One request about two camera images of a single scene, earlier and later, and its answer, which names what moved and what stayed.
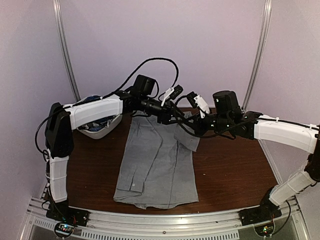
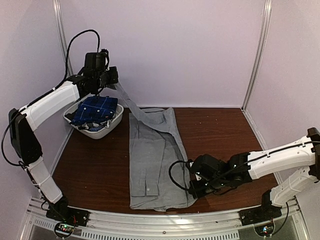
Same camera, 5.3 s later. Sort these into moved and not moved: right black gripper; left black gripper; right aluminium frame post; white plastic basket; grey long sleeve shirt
Moved: left black gripper; right black gripper; grey long sleeve shirt
Not moved: right aluminium frame post; white plastic basket
